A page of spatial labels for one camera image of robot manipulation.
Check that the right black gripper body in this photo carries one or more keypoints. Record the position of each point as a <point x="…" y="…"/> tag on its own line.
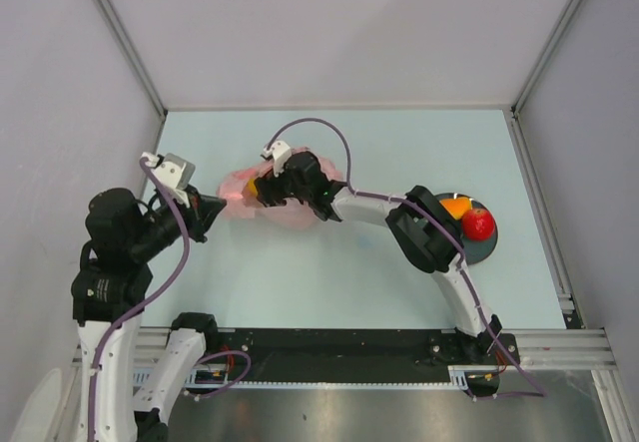
<point x="285" y="187"/>

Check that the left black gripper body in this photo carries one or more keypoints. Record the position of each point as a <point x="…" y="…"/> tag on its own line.
<point x="167" y="225"/>

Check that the pink plastic bag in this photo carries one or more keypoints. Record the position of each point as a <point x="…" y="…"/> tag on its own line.
<point x="242" y="205"/>

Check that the yellow fake fruit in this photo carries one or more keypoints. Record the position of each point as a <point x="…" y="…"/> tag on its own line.
<point x="457" y="207"/>

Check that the red fake apple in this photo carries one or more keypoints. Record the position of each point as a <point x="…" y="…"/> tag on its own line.
<point x="478" y="224"/>

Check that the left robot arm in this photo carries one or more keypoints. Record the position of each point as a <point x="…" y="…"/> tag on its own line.
<point x="109" y="297"/>

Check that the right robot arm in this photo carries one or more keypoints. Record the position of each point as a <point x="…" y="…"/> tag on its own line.
<point x="426" y="233"/>

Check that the blue ceramic plate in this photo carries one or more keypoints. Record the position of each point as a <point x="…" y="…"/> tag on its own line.
<point x="475" y="251"/>

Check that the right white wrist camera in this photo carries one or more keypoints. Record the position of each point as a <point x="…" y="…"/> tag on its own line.
<point x="277" y="152"/>

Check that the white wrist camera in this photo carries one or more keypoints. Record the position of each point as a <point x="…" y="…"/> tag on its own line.
<point x="173" y="173"/>
<point x="277" y="152"/>

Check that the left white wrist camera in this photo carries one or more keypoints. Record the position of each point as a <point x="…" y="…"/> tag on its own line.
<point x="173" y="173"/>

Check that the white cable duct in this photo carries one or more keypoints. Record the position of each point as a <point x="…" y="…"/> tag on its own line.
<point x="198" y="378"/>

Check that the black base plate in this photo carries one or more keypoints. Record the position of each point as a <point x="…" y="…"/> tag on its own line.
<point x="361" y="356"/>

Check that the left aluminium corner post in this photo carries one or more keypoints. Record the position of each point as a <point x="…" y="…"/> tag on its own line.
<point x="132" y="57"/>

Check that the aluminium corner post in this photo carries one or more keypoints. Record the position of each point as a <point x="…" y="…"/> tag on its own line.
<point x="558" y="32"/>
<point x="132" y="57"/>

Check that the aluminium frame rail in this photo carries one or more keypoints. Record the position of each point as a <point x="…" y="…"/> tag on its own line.
<point x="564" y="349"/>

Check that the right aluminium corner post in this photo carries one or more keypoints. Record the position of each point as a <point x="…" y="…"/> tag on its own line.
<point x="558" y="32"/>

